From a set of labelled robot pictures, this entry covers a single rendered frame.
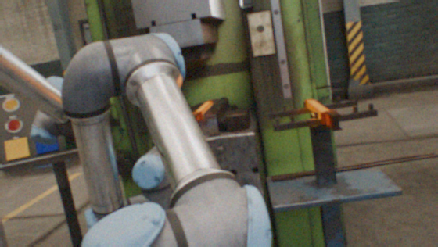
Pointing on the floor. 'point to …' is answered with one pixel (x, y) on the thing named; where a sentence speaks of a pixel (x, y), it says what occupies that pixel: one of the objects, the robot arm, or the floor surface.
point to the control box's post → (68, 202)
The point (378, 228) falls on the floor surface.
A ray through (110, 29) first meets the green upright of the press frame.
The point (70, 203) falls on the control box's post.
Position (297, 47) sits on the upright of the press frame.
